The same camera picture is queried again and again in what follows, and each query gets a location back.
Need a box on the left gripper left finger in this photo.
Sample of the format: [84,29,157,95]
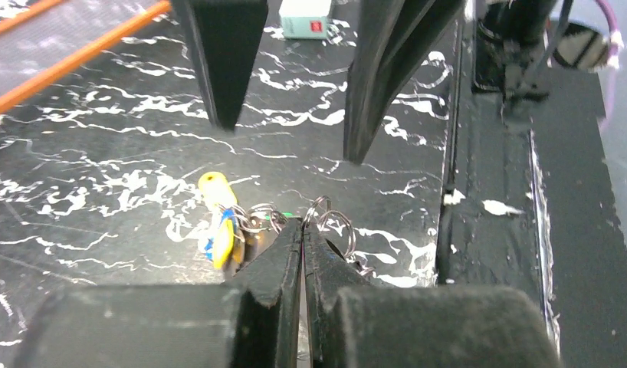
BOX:
[14,218,302,367]

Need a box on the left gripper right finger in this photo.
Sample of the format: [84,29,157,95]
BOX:
[303,225,562,367]

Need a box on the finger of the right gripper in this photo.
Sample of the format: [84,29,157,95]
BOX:
[171,0,268,131]
[343,0,465,165]

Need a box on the white small box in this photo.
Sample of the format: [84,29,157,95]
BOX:
[278,0,333,39]

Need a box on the blue tag key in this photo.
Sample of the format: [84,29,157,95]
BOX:
[199,209,235,268]

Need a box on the yellow tag upper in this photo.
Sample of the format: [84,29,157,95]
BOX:
[197,172,238,210]

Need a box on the orange two-tier rack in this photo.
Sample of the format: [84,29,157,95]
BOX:
[0,1,171,120]

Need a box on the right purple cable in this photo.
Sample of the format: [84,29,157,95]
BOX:
[593,0,625,133]

